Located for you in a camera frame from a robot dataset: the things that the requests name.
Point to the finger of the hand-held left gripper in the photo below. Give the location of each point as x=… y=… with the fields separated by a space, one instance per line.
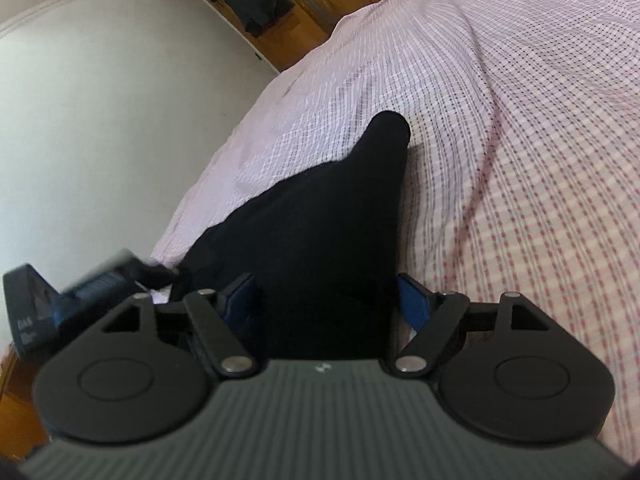
x=162 y=275

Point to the wooden wardrobe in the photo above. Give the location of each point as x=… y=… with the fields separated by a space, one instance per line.
x=295 y=45

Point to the black buttoned cardigan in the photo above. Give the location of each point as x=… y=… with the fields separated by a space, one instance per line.
x=325 y=220

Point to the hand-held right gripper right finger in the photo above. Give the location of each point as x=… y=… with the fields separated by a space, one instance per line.
x=414 y=305

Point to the wooden bedside shelf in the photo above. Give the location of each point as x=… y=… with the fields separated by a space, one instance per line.
x=15 y=400

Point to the dark hanging clothes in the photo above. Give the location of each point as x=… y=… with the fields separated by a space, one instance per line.
x=250 y=0

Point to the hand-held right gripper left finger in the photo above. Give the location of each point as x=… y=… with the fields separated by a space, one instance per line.
x=239 y=300

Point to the bed with pink checked sheet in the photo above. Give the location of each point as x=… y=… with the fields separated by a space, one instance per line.
x=500 y=110

